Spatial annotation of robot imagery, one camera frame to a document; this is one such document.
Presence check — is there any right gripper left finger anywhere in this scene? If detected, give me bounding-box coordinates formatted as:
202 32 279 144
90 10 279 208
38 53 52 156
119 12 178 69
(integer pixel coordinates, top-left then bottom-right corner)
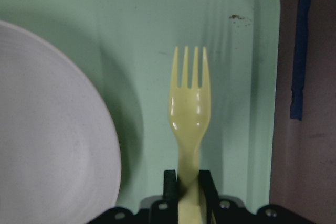
163 169 179 202

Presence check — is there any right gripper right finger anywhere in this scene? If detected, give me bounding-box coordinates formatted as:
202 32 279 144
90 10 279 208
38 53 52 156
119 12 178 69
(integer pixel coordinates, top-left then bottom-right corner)
198 170 219 221

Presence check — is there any yellow plastic fork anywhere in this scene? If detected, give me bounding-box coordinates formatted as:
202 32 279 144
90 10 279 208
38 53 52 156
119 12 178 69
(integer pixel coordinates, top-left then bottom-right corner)
168 47 211 223

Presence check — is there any white round plate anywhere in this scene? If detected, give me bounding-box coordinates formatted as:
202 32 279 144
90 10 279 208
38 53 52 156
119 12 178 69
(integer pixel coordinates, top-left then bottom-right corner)
1 22 121 223

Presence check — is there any brown paper table cover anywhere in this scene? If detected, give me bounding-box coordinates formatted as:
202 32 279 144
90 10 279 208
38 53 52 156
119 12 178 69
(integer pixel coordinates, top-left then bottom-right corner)
270 0 335 223

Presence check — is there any light green tray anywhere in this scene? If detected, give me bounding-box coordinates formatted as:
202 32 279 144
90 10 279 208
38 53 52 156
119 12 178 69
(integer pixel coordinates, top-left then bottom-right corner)
1 0 280 212

